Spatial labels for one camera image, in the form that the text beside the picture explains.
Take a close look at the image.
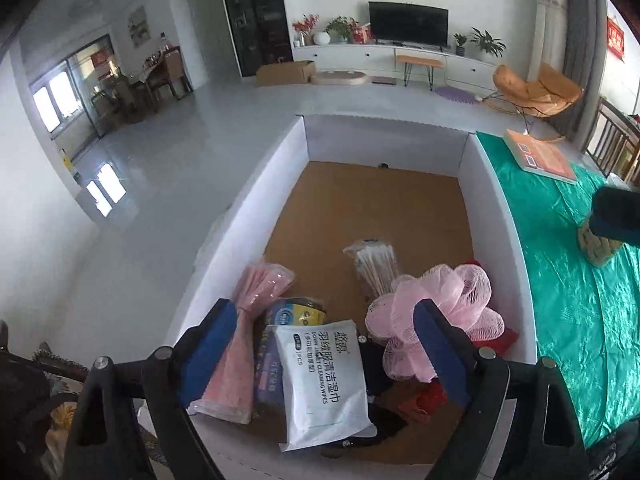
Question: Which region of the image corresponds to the beige oval pet bed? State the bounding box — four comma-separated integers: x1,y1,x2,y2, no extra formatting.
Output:
310,71,369,87

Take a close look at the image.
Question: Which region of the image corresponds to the large green potted plant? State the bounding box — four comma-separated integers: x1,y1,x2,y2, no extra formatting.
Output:
470,27,507,58

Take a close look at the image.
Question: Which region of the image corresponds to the yellow floor sign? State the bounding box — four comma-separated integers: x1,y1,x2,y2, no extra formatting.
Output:
60,147,83,183

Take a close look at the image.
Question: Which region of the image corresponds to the black and yellow packet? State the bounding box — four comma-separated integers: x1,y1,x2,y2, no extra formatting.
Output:
252,296,328,411

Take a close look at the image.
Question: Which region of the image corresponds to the round purple mat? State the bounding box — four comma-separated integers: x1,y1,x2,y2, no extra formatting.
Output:
434,86,482,105

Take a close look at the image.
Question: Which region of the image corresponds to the dark wooden chair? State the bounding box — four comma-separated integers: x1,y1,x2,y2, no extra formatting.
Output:
582,96,640,181

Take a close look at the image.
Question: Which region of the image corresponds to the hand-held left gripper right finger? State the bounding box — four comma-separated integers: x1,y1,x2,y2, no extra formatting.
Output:
412,298,588,480

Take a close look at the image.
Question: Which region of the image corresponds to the white television cabinet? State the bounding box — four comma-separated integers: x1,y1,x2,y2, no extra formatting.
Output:
291,42,501,88

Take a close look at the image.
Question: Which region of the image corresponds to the white standing air conditioner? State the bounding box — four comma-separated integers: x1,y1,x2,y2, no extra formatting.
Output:
532,0,571,83

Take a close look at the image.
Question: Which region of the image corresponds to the black television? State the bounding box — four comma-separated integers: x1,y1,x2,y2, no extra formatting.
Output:
368,1,449,51

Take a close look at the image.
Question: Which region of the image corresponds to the green plant with red flowers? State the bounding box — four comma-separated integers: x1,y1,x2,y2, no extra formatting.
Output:
325,16,358,43

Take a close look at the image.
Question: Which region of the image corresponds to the clear plastic biscuit jar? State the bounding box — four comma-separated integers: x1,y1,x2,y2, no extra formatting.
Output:
576,215,623,267

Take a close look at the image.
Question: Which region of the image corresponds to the red yarn ball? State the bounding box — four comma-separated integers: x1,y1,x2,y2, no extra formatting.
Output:
397,259,521,425

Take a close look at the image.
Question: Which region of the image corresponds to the patterned cloth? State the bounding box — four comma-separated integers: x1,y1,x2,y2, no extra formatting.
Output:
32,342,91,480

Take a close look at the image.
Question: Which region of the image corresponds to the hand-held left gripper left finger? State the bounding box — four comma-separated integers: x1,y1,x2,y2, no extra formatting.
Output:
62,298,238,480

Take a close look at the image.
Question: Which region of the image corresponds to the white cardboard box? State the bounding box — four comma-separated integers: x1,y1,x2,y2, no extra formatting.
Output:
162,114,540,480

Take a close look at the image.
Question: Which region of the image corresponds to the orange book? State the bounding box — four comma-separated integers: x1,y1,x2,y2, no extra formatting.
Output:
502,128,578,182

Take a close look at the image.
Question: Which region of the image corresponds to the red wall hanging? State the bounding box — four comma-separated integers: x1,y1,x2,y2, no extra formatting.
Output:
606,16,627,63

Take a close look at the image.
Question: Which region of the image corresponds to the black display cabinet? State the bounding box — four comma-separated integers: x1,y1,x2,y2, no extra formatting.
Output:
216,0,293,78

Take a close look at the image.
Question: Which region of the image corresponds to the green tablecloth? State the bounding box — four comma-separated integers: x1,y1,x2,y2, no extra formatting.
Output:
475,131,640,451

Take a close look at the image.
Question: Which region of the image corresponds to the orange lounge chair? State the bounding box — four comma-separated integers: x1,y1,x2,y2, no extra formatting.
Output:
482,62,585,133

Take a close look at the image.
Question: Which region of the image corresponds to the pink cloth packet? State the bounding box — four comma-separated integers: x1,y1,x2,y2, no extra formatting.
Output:
190,260,296,426

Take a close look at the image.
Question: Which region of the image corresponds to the wooden bench with black legs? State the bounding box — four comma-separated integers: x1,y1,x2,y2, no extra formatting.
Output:
395,54,445,92

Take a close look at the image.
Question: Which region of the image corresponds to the framed wall picture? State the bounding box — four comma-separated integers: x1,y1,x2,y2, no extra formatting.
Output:
127,6,149,48

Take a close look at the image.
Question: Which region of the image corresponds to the red flower bouquet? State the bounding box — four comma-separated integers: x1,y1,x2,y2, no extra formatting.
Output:
291,14,320,47

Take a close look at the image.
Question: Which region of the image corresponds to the brown dining chair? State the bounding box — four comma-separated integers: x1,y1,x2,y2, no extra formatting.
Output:
145,52,193,101

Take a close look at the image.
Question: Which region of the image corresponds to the brown cardboard box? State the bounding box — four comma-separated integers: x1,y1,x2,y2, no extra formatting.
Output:
255,60,317,87

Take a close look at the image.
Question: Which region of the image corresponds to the white wet wipes packet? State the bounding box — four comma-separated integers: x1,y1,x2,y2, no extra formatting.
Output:
272,319,378,453

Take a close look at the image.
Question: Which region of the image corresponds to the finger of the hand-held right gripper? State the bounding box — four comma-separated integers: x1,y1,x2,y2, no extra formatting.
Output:
590,187,640,246

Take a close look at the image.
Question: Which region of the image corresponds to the clear packet of wooden sticks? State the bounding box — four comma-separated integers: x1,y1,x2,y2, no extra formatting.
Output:
343,239,401,306

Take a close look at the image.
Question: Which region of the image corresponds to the black cloth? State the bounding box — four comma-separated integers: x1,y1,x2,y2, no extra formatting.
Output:
320,335,411,461

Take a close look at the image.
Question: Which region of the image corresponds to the pink mesh bath sponge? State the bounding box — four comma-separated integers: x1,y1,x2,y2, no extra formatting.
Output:
365,262,505,382

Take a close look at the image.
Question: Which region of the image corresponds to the grey curtain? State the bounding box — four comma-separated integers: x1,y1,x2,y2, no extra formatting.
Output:
547,0,608,131

